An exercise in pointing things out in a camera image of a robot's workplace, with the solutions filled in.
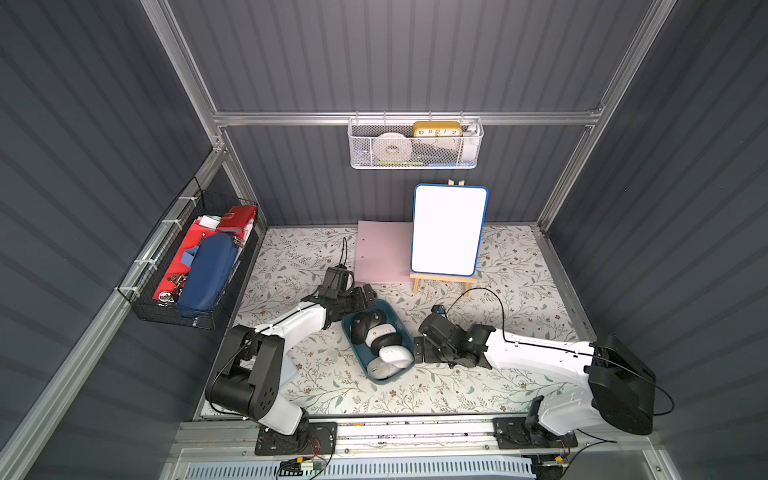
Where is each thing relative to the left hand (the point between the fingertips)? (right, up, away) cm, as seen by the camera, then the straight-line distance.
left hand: (367, 299), depth 92 cm
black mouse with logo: (-1, -6, -3) cm, 7 cm away
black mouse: (+7, -11, -5) cm, 14 cm away
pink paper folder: (+5, +15, +20) cm, 25 cm away
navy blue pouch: (-35, +13, -22) cm, 43 cm away
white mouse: (+10, -14, -9) cm, 19 cm away
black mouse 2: (+3, -9, -2) cm, 10 cm away
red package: (-34, +23, -12) cm, 43 cm away
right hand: (+18, -12, -8) cm, 23 cm away
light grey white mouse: (+4, -18, -10) cm, 21 cm away
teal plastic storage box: (-1, -16, -4) cm, 16 cm away
